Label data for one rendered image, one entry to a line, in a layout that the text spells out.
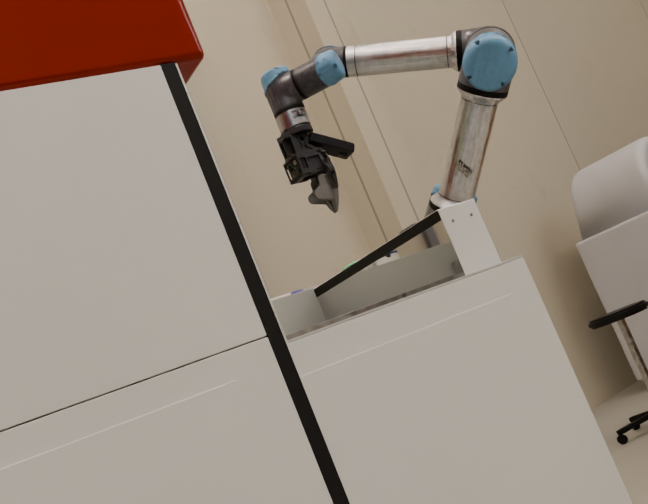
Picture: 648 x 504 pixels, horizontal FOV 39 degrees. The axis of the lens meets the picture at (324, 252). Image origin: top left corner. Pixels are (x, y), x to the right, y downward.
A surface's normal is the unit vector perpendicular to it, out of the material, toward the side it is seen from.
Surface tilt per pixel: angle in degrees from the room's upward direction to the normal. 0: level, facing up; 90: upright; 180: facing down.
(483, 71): 109
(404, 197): 90
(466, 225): 90
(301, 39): 90
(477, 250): 90
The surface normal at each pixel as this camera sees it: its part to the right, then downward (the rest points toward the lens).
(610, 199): -0.77, 0.03
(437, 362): 0.44, -0.31
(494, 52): -0.15, 0.29
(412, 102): 0.62, -0.36
